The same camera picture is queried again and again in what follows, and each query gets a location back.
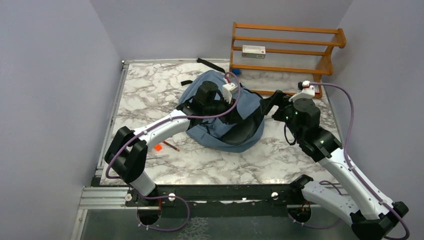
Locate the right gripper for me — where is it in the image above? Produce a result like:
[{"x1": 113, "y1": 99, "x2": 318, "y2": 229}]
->
[{"x1": 260, "y1": 89, "x2": 303, "y2": 140}]

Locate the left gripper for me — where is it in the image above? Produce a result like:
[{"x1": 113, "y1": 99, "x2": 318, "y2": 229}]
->
[{"x1": 202, "y1": 93, "x2": 243, "y2": 124}]

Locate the blue student backpack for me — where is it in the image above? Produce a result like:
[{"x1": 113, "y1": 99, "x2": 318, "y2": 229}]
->
[{"x1": 178, "y1": 58, "x2": 265, "y2": 153}]

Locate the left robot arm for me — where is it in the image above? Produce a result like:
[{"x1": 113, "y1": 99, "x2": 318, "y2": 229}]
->
[{"x1": 104, "y1": 80, "x2": 242, "y2": 206}]

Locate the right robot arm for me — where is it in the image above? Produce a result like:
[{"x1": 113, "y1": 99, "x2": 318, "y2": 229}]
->
[{"x1": 260, "y1": 90, "x2": 409, "y2": 240}]

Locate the small blue object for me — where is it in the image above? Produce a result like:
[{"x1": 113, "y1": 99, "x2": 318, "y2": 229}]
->
[{"x1": 231, "y1": 68, "x2": 242, "y2": 76}]

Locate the white box on shelf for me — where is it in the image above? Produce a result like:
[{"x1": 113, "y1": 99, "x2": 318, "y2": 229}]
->
[{"x1": 241, "y1": 45, "x2": 266, "y2": 59}]

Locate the red pen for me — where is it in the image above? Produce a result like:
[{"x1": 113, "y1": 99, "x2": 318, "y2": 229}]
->
[{"x1": 163, "y1": 141, "x2": 180, "y2": 152}]

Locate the wooden shelf rack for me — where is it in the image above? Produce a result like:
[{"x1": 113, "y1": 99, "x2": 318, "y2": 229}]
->
[{"x1": 229, "y1": 22, "x2": 347, "y2": 95}]

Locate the orange black highlighter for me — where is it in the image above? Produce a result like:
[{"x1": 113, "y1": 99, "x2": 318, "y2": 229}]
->
[{"x1": 154, "y1": 144, "x2": 163, "y2": 151}]

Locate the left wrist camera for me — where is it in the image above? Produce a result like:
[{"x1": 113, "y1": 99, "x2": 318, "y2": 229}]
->
[{"x1": 221, "y1": 82, "x2": 238, "y2": 104}]

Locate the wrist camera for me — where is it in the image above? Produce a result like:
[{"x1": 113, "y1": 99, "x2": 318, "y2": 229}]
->
[
  {"x1": 289, "y1": 80, "x2": 316, "y2": 103},
  {"x1": 221, "y1": 82, "x2": 238, "y2": 104}
]

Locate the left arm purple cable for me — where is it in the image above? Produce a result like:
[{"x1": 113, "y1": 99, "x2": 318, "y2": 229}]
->
[{"x1": 105, "y1": 72, "x2": 242, "y2": 232}]

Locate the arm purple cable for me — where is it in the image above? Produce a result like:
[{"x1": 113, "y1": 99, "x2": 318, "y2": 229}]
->
[
  {"x1": 105, "y1": 72, "x2": 242, "y2": 232},
  {"x1": 287, "y1": 81, "x2": 411, "y2": 240}
]

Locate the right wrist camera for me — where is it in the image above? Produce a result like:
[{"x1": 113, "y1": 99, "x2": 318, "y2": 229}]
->
[{"x1": 289, "y1": 80, "x2": 316, "y2": 103}]

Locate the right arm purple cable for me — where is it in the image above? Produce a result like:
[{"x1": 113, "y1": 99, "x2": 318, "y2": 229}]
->
[{"x1": 287, "y1": 81, "x2": 411, "y2": 240}]

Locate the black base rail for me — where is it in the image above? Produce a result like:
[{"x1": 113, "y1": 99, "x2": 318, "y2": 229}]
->
[{"x1": 91, "y1": 177, "x2": 332, "y2": 220}]

